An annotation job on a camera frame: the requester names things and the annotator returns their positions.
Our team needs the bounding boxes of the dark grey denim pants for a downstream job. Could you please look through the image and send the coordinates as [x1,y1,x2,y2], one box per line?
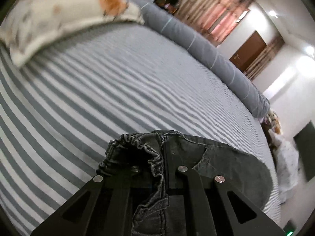
[97,131,272,235]

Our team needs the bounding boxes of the black television screen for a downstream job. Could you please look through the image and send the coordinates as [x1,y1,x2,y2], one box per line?
[294,121,315,181]

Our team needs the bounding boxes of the striped side curtain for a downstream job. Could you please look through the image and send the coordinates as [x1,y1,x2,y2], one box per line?
[244,35,284,81]

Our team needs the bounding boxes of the grey white striped bed sheet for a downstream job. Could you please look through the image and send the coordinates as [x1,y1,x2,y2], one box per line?
[1,23,277,235]

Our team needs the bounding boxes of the pile of clothes beside bed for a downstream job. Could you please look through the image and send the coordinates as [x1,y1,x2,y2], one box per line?
[260,109,299,204]

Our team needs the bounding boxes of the brown wooden door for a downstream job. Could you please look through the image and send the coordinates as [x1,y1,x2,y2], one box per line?
[230,31,266,73]

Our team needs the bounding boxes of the white floral pillow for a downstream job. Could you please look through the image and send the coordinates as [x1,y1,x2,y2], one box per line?
[1,0,144,68]

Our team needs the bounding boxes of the brown patterned curtain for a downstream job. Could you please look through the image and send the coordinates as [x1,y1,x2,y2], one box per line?
[175,0,254,46]

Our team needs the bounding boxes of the grey rolled blanket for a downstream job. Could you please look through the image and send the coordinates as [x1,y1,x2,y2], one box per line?
[129,0,270,119]

